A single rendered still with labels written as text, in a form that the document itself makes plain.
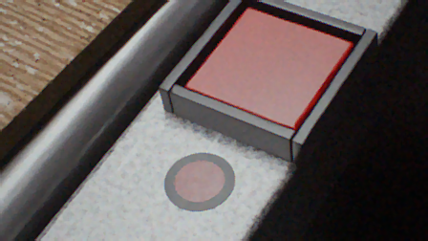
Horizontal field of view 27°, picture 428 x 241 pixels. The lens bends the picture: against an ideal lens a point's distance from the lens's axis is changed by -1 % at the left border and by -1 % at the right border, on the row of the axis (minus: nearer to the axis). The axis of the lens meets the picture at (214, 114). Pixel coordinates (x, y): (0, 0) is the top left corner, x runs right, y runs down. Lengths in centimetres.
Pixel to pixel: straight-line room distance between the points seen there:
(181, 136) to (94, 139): 4
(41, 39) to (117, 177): 8
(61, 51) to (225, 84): 8
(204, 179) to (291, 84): 6
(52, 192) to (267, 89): 11
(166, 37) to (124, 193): 10
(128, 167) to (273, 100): 7
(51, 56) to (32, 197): 7
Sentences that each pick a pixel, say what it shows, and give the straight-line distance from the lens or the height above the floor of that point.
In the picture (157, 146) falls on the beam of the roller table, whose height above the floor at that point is 92.
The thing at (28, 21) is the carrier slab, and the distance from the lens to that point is 46.
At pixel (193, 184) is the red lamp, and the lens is 40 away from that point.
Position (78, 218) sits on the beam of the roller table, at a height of 91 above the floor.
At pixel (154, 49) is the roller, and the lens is 46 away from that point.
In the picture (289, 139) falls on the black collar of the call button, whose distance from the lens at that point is 39.
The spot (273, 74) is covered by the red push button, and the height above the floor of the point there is 93.
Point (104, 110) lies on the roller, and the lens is 44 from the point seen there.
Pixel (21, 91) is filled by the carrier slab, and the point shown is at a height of 94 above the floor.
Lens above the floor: 123
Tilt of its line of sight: 49 degrees down
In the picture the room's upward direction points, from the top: 11 degrees counter-clockwise
